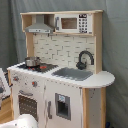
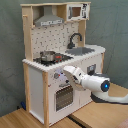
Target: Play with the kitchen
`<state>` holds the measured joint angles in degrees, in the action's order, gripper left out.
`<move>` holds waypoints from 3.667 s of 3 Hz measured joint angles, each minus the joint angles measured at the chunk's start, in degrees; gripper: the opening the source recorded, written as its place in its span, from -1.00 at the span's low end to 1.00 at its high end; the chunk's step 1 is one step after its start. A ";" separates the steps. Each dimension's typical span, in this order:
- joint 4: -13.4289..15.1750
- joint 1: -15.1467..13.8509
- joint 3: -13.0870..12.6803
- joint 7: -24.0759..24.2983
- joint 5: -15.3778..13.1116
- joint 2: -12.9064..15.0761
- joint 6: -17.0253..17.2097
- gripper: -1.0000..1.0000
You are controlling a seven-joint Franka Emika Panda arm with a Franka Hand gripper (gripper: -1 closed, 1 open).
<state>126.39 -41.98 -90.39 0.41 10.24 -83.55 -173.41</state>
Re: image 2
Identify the toy microwave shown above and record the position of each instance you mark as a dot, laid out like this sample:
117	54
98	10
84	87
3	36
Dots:
78	11

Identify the grey toy sink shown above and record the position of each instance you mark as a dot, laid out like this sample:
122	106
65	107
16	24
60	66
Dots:
79	51

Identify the wooden toy kitchen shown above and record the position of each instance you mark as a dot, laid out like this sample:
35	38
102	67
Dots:
42	82

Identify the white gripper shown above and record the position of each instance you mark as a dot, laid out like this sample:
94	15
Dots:
77	78

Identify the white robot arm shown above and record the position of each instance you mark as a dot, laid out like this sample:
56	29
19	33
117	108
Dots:
98	85

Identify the grey range hood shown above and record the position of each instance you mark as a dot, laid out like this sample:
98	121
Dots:
48	18

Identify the small silver pot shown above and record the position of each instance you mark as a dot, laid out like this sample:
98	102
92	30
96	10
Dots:
47	55

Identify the black toy faucet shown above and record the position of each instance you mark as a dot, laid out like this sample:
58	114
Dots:
73	40

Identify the black stovetop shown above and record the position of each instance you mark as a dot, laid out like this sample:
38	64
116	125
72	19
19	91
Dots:
58	59

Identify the toy oven door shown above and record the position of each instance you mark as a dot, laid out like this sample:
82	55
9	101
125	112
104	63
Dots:
64	98

